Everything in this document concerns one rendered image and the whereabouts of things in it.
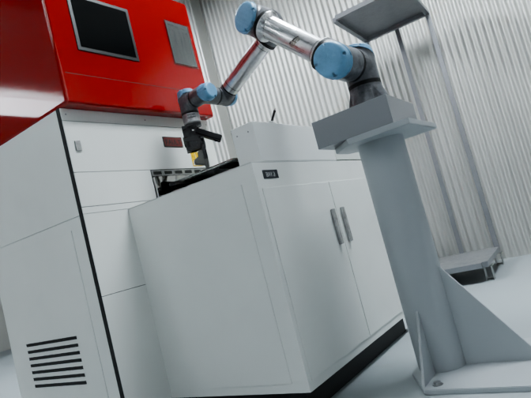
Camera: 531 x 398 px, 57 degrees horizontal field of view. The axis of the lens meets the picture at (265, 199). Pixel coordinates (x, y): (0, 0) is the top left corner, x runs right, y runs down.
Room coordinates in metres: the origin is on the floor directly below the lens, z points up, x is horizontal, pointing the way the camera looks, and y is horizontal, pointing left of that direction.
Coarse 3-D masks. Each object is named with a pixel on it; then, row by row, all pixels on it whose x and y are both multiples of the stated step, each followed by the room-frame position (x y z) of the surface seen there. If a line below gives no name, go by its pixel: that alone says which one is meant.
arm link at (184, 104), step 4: (184, 88) 2.07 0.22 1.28; (188, 88) 2.07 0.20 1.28; (180, 92) 2.07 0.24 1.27; (184, 92) 2.06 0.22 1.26; (188, 92) 2.13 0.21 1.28; (180, 96) 2.07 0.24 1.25; (184, 96) 2.06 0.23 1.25; (180, 100) 2.07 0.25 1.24; (184, 100) 2.06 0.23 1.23; (188, 100) 2.14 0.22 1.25; (180, 104) 2.08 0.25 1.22; (184, 104) 2.06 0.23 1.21; (188, 104) 2.06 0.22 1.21; (180, 108) 2.08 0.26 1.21; (184, 108) 2.07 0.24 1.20; (188, 108) 2.06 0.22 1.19; (192, 108) 2.07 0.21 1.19; (196, 108) 2.08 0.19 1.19; (184, 112) 2.07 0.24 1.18; (188, 112) 2.06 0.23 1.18
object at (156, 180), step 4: (156, 176) 2.05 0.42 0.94; (160, 176) 2.07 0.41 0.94; (164, 176) 2.09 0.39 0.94; (168, 176) 2.11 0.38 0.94; (172, 176) 2.13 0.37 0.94; (176, 176) 2.15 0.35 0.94; (180, 176) 2.17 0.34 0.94; (184, 176) 2.19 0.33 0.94; (156, 180) 2.05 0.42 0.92; (160, 180) 2.07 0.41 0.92; (164, 180) 2.08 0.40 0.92; (168, 180) 2.10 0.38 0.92; (172, 180) 2.12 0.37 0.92; (176, 180) 2.14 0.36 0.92; (156, 184) 2.04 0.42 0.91; (156, 188) 2.04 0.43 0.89; (160, 188) 2.06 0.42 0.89; (156, 192) 2.05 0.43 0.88; (160, 192) 2.05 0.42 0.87; (164, 192) 2.07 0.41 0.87; (168, 192) 2.09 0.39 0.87; (156, 196) 2.05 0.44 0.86; (160, 196) 2.05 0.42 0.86
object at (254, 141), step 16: (240, 128) 1.64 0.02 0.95; (256, 128) 1.62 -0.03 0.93; (272, 128) 1.70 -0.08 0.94; (288, 128) 1.80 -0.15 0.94; (304, 128) 1.89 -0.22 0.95; (240, 144) 1.65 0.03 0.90; (256, 144) 1.61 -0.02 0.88; (272, 144) 1.68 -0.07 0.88; (288, 144) 1.77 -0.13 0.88; (304, 144) 1.87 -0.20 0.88; (240, 160) 1.65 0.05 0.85; (256, 160) 1.62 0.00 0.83; (272, 160) 1.66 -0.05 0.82; (288, 160) 1.75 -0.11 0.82
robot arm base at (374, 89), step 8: (368, 80) 1.65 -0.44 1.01; (376, 80) 1.66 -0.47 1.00; (352, 88) 1.68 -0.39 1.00; (360, 88) 1.66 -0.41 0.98; (368, 88) 1.65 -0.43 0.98; (376, 88) 1.65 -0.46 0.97; (384, 88) 1.68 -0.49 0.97; (352, 96) 1.68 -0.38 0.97; (360, 96) 1.65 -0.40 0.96; (368, 96) 1.64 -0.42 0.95; (376, 96) 1.65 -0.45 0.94; (352, 104) 1.70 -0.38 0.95
